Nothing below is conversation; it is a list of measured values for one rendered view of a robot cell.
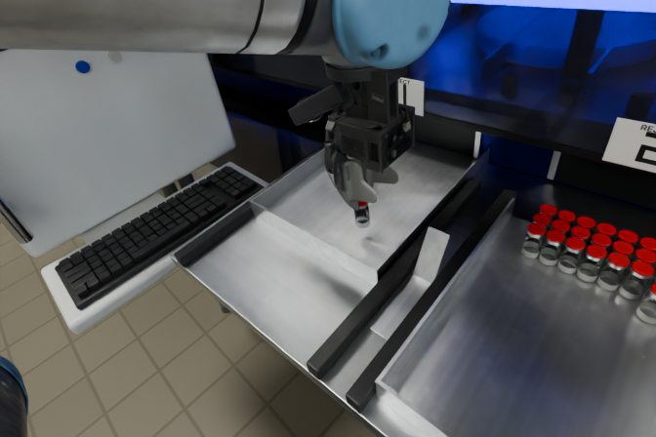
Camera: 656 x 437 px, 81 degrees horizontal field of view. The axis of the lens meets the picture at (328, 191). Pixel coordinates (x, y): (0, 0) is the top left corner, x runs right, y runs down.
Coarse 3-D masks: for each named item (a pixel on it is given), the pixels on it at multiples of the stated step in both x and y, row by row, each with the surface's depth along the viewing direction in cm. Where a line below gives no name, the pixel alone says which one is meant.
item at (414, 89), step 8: (400, 80) 63; (408, 80) 62; (416, 80) 61; (400, 88) 64; (408, 88) 63; (416, 88) 62; (400, 96) 65; (408, 96) 64; (416, 96) 63; (408, 104) 64; (416, 104) 63; (416, 112) 64
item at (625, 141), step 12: (624, 120) 45; (612, 132) 47; (624, 132) 46; (636, 132) 45; (612, 144) 47; (624, 144) 46; (636, 144) 46; (648, 144) 45; (612, 156) 48; (624, 156) 47; (648, 156) 45; (636, 168) 47; (648, 168) 46
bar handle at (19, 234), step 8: (0, 200) 64; (0, 208) 64; (8, 208) 65; (0, 216) 65; (8, 216) 65; (16, 216) 67; (8, 224) 66; (16, 224) 67; (24, 224) 68; (16, 232) 67; (24, 232) 68; (24, 240) 69
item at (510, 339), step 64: (512, 256) 52; (448, 320) 46; (512, 320) 45; (576, 320) 44; (640, 320) 43; (384, 384) 38; (448, 384) 40; (512, 384) 40; (576, 384) 39; (640, 384) 38
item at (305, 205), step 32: (320, 160) 75; (416, 160) 73; (448, 160) 72; (480, 160) 66; (288, 192) 70; (320, 192) 69; (384, 192) 67; (416, 192) 66; (448, 192) 60; (288, 224) 59; (320, 224) 62; (352, 224) 61; (384, 224) 61; (416, 224) 55; (352, 256) 52; (384, 256) 56
